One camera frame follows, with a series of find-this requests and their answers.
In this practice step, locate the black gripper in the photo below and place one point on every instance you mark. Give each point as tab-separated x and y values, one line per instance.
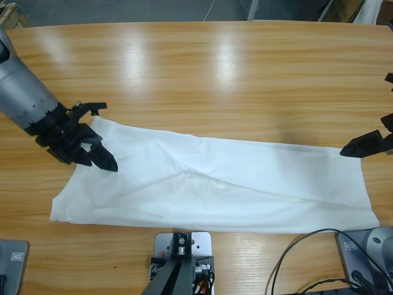
64	138
389	138

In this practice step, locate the brown cardboard box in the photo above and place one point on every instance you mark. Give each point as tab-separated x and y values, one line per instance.
340	10

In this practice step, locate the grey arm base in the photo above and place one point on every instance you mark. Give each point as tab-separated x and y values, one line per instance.
12	276
350	261

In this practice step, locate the wooden pallet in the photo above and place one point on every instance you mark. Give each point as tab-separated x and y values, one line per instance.
12	17

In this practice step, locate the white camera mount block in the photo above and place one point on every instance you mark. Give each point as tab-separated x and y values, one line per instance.
201	242

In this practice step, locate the white metal leg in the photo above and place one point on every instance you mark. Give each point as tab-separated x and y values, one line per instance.
252	10

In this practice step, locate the white t-shirt with black logo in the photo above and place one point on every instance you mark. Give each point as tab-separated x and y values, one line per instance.
215	184

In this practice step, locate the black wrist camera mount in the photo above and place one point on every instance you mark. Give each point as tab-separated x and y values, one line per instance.
390	78
95	106

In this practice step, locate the silver round connector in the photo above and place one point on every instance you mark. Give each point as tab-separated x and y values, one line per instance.
201	269
155	270

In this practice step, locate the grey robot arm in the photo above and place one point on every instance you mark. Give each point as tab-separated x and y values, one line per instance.
21	89

